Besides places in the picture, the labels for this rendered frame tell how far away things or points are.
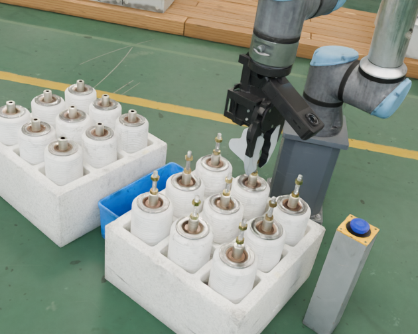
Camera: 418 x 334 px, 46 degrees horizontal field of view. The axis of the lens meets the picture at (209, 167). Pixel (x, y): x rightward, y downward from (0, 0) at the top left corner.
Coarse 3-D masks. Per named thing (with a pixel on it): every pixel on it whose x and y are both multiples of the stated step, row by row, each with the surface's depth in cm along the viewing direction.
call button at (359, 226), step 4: (352, 220) 104; (356, 220) 104; (360, 220) 104; (364, 220) 104; (352, 224) 103; (356, 224) 103; (360, 224) 103; (364, 224) 103; (368, 224) 103; (352, 228) 103; (356, 228) 102; (360, 228) 102; (364, 228) 102; (368, 228) 102; (356, 232) 103; (360, 232) 102; (364, 232) 102
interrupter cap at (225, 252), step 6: (222, 246) 103; (228, 246) 103; (246, 246) 104; (222, 252) 102; (228, 252) 102; (246, 252) 103; (252, 252) 103; (222, 258) 100; (228, 258) 101; (234, 258) 101; (240, 258) 101; (246, 258) 101; (252, 258) 101; (228, 264) 99; (234, 264) 99; (240, 264) 100; (246, 264) 100
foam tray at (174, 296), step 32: (160, 192) 127; (128, 224) 118; (128, 256) 113; (160, 256) 109; (288, 256) 114; (128, 288) 119; (160, 288) 110; (192, 288) 103; (256, 288) 105; (288, 288) 119; (160, 320) 116; (192, 320) 107; (224, 320) 100; (256, 320) 108
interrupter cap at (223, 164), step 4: (204, 156) 130; (208, 156) 131; (220, 156) 131; (200, 160) 129; (204, 160) 129; (208, 160) 129; (220, 160) 130; (224, 160) 130; (204, 164) 127; (208, 164) 128; (220, 164) 129; (224, 164) 128; (228, 164) 129; (208, 168) 126; (212, 168) 126; (216, 168) 126; (220, 168) 127; (224, 168) 127
